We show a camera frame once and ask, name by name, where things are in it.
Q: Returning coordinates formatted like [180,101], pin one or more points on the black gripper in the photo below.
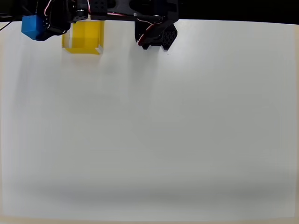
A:
[50,31]

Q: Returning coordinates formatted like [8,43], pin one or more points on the blue cube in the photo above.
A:
[30,26]

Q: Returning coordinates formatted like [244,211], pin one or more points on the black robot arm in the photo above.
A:
[151,14]

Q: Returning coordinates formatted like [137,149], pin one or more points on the yellow open box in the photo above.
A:
[86,35]

